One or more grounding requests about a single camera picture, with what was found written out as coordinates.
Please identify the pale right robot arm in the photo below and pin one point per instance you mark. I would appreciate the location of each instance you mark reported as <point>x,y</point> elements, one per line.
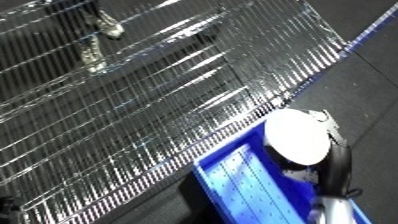
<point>334,211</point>

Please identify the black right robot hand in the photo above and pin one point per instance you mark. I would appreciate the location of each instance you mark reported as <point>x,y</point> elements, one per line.
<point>339,166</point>

